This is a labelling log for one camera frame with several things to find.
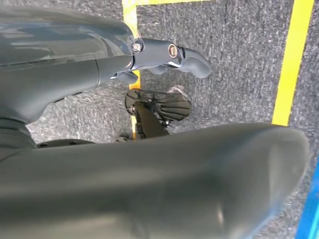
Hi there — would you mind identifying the black robot leg plate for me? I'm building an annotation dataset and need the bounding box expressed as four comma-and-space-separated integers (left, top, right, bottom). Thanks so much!
36, 138, 96, 149

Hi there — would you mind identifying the blue metal shelf rack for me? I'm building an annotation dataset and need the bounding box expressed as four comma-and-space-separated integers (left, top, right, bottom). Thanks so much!
295, 161, 319, 239

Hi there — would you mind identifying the black robot shin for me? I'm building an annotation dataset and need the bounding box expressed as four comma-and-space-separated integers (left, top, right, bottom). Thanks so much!
134, 101, 170, 139

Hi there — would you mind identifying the black robot foot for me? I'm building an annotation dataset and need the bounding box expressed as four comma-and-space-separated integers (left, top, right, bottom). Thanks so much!
125, 86, 192, 123

